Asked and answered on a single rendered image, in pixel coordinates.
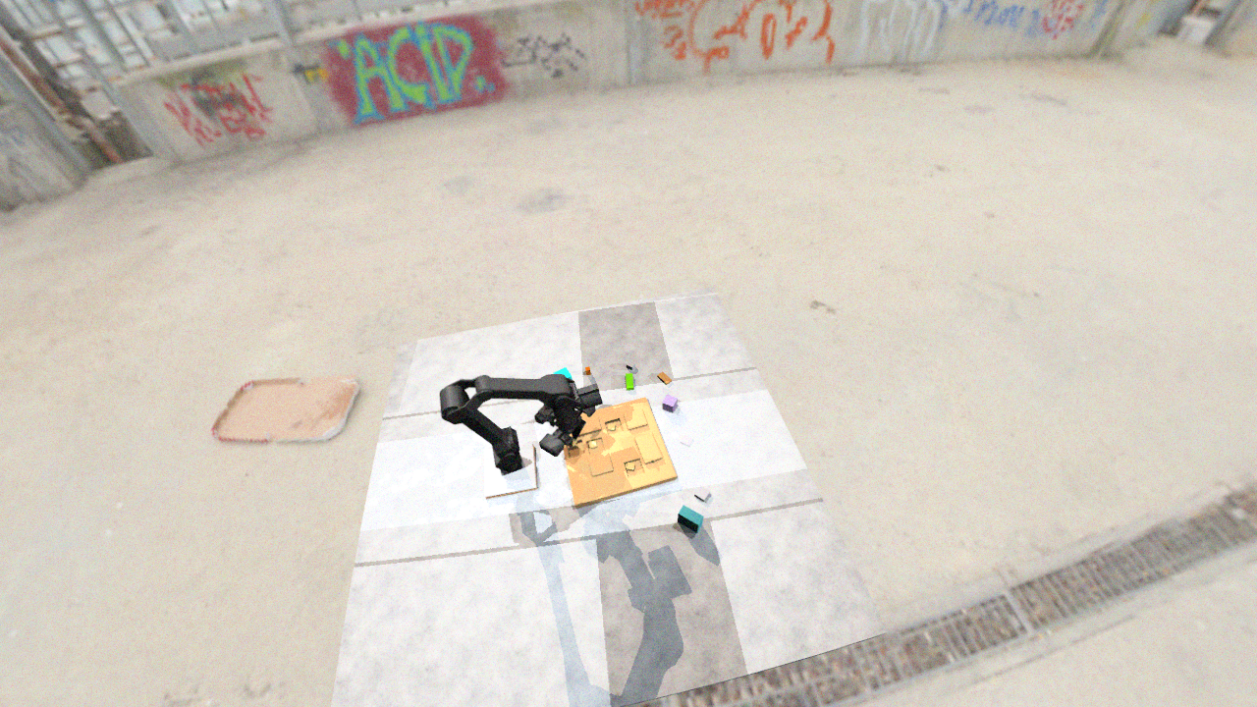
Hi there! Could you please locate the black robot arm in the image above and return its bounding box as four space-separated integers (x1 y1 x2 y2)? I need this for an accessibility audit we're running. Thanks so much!
439 374 603 476

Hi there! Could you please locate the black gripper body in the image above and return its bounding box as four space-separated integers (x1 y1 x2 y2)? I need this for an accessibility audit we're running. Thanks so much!
539 408 596 457

